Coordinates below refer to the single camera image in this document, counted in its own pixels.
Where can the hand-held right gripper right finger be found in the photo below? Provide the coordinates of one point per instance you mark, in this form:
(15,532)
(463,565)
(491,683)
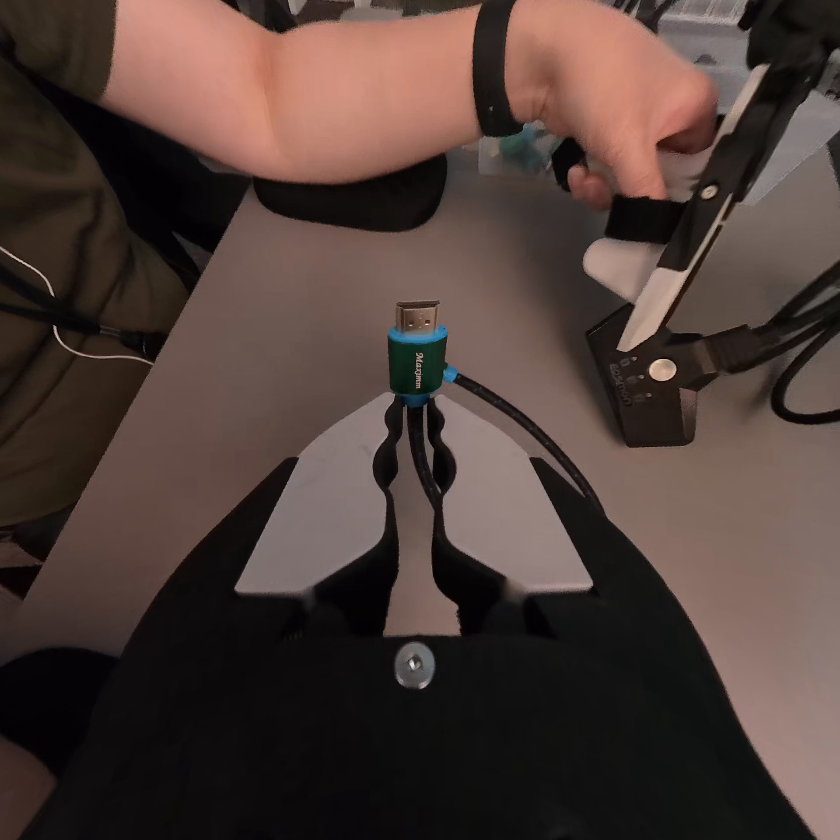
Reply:
(505,518)

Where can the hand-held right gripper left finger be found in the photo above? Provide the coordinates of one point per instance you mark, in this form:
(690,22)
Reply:
(328,512)

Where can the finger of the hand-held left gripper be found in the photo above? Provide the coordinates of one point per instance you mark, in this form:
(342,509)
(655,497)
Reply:
(703,243)
(646,312)

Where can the black hdmi switch box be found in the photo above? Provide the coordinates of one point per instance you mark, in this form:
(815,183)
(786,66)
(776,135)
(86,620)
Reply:
(656,410)

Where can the person's left forearm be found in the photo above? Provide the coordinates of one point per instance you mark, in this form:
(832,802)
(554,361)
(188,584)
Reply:
(328,98)

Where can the person's left hand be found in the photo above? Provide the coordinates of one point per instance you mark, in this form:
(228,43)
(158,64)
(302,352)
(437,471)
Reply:
(610,98)

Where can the clear plastic box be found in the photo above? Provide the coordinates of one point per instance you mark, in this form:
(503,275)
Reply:
(518,154)

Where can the black wristband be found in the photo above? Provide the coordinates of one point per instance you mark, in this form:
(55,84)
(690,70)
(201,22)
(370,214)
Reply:
(493,65)

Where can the black padded rest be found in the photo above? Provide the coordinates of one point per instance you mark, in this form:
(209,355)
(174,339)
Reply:
(348,197)

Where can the person's dark olive shirt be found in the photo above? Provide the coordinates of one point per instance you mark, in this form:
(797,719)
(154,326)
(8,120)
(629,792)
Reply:
(65,262)

